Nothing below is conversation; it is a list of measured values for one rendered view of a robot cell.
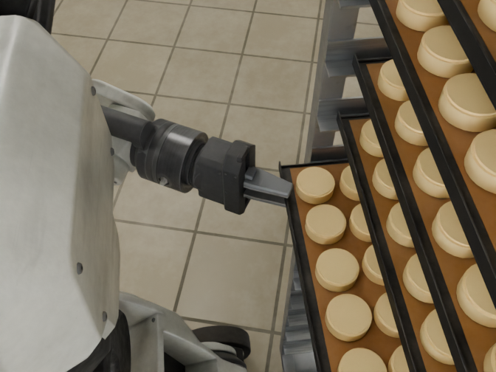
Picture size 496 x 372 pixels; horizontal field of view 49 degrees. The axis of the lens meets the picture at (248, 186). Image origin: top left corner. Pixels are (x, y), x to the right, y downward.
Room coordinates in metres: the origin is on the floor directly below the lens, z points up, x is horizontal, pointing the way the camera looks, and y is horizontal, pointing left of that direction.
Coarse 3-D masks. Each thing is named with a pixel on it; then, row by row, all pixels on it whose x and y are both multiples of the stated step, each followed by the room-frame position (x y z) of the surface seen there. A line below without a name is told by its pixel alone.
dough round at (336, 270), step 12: (324, 252) 0.32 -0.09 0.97; (336, 252) 0.32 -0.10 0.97; (348, 252) 0.32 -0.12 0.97; (324, 264) 0.30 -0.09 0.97; (336, 264) 0.30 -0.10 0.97; (348, 264) 0.30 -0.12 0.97; (324, 276) 0.29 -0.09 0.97; (336, 276) 0.29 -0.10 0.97; (348, 276) 0.29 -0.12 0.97; (336, 288) 0.28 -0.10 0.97; (348, 288) 0.28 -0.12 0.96
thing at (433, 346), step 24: (360, 120) 0.47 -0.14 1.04; (360, 144) 0.43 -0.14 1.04; (384, 168) 0.38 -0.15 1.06; (384, 192) 0.35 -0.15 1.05; (384, 216) 0.33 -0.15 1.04; (408, 240) 0.29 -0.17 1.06; (408, 264) 0.26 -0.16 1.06; (408, 288) 0.24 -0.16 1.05; (408, 312) 0.21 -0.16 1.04; (432, 312) 0.21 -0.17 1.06; (432, 336) 0.18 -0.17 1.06; (432, 360) 0.17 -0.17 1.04
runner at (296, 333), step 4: (288, 328) 0.48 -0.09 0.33; (292, 328) 0.48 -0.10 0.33; (296, 328) 0.48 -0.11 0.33; (300, 328) 0.48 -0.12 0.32; (304, 328) 0.48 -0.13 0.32; (308, 328) 0.48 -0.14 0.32; (288, 332) 0.47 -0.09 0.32; (292, 332) 0.47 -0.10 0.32; (296, 332) 0.47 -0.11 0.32; (300, 332) 0.47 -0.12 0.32; (304, 332) 0.47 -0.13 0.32; (308, 332) 0.47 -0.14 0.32; (288, 336) 0.46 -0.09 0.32; (292, 336) 0.46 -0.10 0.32; (296, 336) 0.46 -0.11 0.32; (300, 336) 0.46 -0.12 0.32; (304, 336) 0.46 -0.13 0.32; (308, 336) 0.46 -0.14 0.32; (288, 340) 0.45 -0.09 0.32; (292, 340) 0.45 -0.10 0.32; (296, 340) 0.45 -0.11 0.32
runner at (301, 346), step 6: (288, 342) 0.48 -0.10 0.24; (294, 342) 0.48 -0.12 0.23; (300, 342) 0.48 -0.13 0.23; (306, 342) 0.48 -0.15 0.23; (288, 348) 0.47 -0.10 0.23; (294, 348) 0.47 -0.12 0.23; (300, 348) 0.47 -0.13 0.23; (306, 348) 0.47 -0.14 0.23; (312, 348) 0.47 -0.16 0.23; (288, 354) 0.45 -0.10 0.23
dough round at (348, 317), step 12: (336, 300) 0.26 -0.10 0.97; (348, 300) 0.26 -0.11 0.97; (360, 300) 0.26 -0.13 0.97; (336, 312) 0.24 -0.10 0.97; (348, 312) 0.24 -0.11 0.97; (360, 312) 0.24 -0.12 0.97; (336, 324) 0.23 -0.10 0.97; (348, 324) 0.23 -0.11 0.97; (360, 324) 0.23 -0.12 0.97; (336, 336) 0.22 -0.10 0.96; (348, 336) 0.22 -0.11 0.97; (360, 336) 0.22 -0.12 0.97
